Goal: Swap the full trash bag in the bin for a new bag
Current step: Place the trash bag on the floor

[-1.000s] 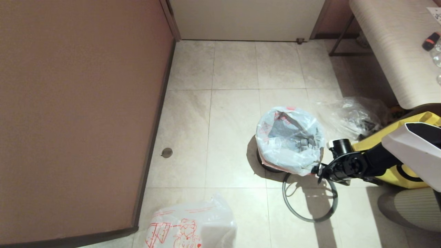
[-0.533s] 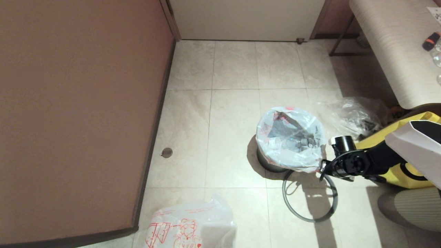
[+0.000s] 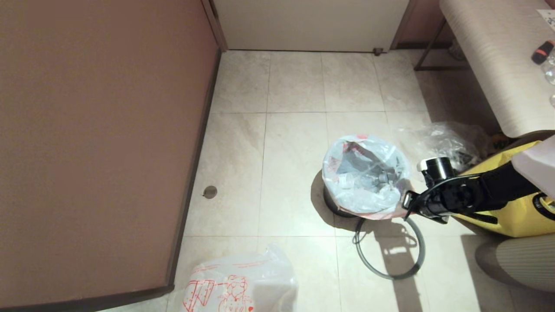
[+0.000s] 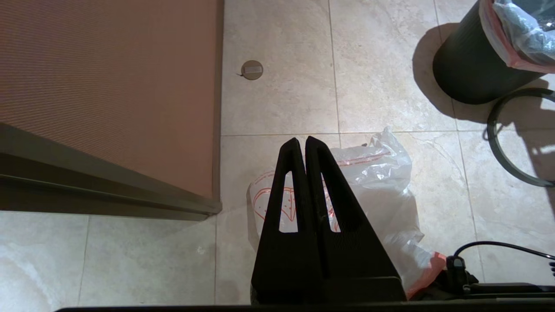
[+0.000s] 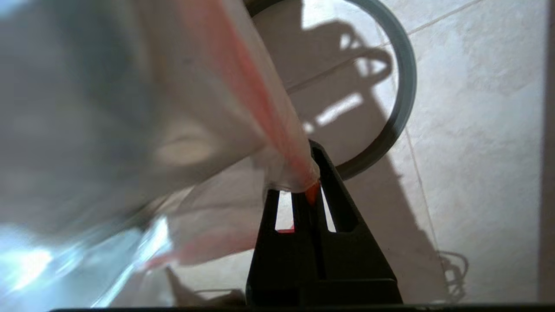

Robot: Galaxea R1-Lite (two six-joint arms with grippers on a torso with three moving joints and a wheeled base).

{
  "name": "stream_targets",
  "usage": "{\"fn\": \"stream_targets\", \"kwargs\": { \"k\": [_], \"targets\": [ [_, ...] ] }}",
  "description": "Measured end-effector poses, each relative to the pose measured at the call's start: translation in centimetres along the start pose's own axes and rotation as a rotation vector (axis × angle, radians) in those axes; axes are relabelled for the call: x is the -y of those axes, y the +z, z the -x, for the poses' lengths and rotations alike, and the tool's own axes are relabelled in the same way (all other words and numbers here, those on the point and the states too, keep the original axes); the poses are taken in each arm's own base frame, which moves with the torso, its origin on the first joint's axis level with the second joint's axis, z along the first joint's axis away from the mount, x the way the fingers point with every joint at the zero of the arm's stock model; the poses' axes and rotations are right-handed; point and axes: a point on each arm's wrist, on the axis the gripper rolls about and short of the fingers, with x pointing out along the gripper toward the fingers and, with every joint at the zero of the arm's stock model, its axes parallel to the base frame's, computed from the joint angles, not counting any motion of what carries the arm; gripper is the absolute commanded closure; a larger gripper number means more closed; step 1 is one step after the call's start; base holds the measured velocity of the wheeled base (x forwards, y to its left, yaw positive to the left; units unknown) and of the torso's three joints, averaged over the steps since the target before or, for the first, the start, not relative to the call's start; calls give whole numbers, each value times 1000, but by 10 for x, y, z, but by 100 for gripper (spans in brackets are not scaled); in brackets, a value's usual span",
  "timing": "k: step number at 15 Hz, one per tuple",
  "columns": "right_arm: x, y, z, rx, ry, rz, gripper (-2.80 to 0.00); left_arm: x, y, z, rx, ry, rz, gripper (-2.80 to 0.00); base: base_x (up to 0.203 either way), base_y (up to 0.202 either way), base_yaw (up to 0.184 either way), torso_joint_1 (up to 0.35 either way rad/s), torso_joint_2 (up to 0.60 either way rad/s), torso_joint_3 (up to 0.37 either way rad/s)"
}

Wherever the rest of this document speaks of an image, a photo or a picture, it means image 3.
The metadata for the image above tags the black orange marker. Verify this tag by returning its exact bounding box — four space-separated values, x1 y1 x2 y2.
531 40 555 65

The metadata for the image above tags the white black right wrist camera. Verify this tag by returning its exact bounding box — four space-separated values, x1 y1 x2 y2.
417 157 456 188

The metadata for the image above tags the white plastic bag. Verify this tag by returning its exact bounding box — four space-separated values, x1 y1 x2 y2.
322 134 412 221

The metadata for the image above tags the white door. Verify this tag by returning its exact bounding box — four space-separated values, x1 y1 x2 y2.
212 0 410 53

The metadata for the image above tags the clear plastic bottle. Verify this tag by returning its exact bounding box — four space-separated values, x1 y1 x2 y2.
542 48 555 87
338 172 391 190

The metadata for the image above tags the black round trash bin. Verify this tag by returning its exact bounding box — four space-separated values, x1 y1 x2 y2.
323 185 361 219

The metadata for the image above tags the grey bin retaining ring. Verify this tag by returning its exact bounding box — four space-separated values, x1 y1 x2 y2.
353 214 426 280

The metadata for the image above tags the dark metal table leg frame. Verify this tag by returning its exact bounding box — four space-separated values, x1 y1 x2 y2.
414 17 469 72

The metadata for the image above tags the clear crumpled plastic bag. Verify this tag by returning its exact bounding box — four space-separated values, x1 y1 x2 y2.
397 122 493 174

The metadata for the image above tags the beige ribbed round ottoman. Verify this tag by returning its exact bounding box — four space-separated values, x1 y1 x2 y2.
475 236 555 292

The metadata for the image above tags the new white red-printed bag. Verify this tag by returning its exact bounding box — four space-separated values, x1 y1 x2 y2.
167 244 300 312

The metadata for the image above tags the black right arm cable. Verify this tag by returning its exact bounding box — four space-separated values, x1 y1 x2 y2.
405 173 499 224

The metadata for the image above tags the white printed paper sheet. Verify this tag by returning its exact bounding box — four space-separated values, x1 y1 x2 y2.
535 9 555 33

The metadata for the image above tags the yellow fabric bag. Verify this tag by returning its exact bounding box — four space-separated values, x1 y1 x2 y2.
451 141 555 238

